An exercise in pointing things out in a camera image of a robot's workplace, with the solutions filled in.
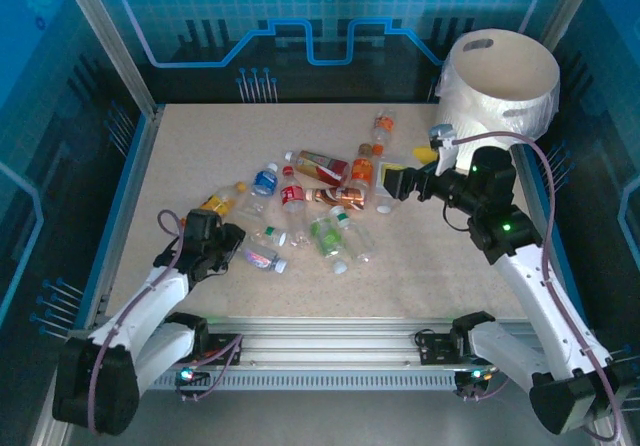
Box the red gold label bottle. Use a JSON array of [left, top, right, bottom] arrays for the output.
[[283, 149, 351, 186]]

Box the aluminium frame rail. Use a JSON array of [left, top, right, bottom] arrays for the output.
[[102, 315, 551, 368]]

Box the blue label white cap bottle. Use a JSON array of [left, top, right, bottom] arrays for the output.
[[243, 162, 280, 220]]

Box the yellow label yellow cap bottle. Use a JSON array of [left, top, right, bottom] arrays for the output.
[[198, 180, 249, 217]]

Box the small clear green cap bottle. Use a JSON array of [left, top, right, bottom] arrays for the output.
[[248, 224, 290, 248]]

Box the square clear white label bottle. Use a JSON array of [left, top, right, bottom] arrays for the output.
[[373, 159, 402, 216]]

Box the copper label bottle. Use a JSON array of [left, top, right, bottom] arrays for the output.
[[304, 185, 370, 213]]

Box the clear plastic bin liner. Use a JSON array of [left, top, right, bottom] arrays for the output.
[[433, 58, 561, 142]]

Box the red label red cap bottle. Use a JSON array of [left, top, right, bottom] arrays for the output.
[[279, 165, 311, 247]]

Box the green label soda bottle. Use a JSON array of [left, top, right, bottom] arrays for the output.
[[308, 214, 351, 274]]

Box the blue table edge strip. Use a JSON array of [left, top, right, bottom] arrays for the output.
[[74, 110, 151, 327], [519, 145, 589, 317]]

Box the white round plastic bin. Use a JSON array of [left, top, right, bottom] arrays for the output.
[[433, 28, 561, 175]]

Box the orange label tan cap bottle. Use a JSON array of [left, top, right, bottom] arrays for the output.
[[348, 143, 377, 193]]

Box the grey slotted cable duct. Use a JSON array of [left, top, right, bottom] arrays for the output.
[[149, 368, 484, 393]]

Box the large clear green cap bottle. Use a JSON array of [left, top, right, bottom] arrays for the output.
[[331, 204, 376, 265]]

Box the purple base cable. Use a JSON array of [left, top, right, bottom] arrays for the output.
[[457, 363, 511, 402], [174, 333, 246, 402]]

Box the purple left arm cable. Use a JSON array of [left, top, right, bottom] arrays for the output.
[[85, 208, 187, 436]]

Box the blue pink label bottle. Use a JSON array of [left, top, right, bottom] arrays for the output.
[[238, 244, 290, 275]]

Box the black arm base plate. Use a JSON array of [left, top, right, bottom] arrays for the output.
[[197, 333, 244, 367], [414, 328, 456, 367]]

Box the aluminium frame post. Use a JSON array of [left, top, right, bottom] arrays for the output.
[[519, 0, 609, 52], [54, 0, 166, 117]]

